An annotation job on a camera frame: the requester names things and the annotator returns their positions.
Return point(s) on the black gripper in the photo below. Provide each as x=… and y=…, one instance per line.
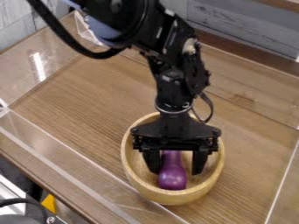
x=159, y=132

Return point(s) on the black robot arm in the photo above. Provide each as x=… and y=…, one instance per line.
x=142, y=24

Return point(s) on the purple toy eggplant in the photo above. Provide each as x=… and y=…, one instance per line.
x=173, y=176

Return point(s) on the brown wooden bowl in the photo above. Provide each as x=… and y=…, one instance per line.
x=145, y=181

